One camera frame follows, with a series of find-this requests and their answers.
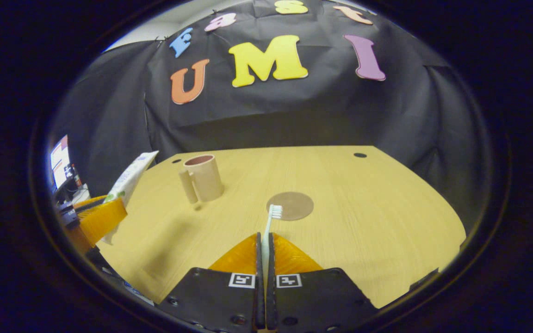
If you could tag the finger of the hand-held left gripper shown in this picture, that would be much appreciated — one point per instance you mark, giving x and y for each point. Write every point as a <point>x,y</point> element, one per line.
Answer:
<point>88,200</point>
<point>102,222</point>

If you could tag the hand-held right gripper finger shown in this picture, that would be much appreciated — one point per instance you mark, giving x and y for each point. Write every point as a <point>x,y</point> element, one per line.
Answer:
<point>260,300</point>
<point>270,300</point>

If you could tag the white toothpaste tube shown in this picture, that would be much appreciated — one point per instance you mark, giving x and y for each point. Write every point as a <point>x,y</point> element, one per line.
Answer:
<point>134,173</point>

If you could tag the white toothbrush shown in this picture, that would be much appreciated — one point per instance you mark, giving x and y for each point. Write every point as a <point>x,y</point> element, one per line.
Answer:
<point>270,222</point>

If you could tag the brown round coaster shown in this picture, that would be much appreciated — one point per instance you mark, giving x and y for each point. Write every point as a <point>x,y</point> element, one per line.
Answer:
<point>294,206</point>

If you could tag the beige cup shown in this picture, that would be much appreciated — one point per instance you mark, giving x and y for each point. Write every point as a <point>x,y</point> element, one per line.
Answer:
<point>206,178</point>

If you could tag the white side table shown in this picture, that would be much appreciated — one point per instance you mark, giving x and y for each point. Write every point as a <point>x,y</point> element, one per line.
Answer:
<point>81,194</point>

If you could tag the computer monitor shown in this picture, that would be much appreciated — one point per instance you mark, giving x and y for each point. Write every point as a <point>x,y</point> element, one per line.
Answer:
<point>59,162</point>

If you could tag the black backdrop cloth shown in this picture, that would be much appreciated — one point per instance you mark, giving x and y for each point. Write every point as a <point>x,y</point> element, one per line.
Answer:
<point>271,115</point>

